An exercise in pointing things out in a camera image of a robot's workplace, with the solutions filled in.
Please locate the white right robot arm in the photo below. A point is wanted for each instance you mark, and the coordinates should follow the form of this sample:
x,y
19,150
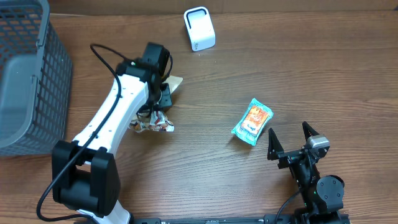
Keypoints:
x,y
322,196

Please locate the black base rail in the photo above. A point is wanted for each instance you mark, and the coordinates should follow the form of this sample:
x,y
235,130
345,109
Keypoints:
x,y
266,219

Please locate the grey plastic mesh basket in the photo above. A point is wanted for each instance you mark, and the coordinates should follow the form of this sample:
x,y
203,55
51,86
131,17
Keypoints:
x,y
36,76

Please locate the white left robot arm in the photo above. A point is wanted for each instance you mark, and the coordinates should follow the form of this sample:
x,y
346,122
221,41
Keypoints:
x,y
84,171

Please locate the teal tissue pack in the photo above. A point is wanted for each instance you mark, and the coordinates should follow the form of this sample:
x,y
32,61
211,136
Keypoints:
x,y
253,122

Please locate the beige snack pouch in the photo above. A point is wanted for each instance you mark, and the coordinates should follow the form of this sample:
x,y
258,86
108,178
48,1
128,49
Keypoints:
x,y
152,120

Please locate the white barcode scanner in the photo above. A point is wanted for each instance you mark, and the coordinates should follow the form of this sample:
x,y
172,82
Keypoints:
x,y
199,28

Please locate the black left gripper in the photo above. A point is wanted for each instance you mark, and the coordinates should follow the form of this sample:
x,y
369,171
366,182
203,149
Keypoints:
x,y
166,98

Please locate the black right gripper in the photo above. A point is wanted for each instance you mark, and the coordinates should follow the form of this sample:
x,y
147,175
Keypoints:
x,y
276,152

